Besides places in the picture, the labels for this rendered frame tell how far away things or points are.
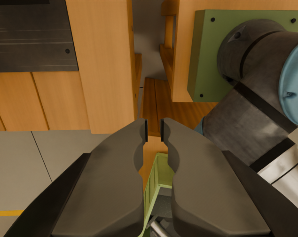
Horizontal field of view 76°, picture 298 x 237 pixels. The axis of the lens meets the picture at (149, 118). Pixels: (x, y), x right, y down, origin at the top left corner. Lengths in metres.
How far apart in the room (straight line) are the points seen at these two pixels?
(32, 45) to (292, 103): 0.55
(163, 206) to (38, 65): 0.66
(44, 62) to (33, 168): 1.72
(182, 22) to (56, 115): 0.45
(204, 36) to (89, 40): 0.27
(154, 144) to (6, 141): 1.61
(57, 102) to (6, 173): 1.83
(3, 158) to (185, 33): 2.04
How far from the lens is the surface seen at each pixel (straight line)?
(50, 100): 0.64
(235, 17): 0.49
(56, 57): 0.56
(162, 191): 0.85
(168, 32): 1.17
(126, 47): 0.51
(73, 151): 1.91
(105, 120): 0.59
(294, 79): 0.30
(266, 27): 0.46
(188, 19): 0.56
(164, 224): 0.83
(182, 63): 0.57
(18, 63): 0.62
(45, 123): 0.68
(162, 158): 0.76
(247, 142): 0.32
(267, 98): 0.32
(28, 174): 2.29
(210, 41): 0.48
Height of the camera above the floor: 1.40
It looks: 62 degrees down
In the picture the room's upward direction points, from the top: 180 degrees clockwise
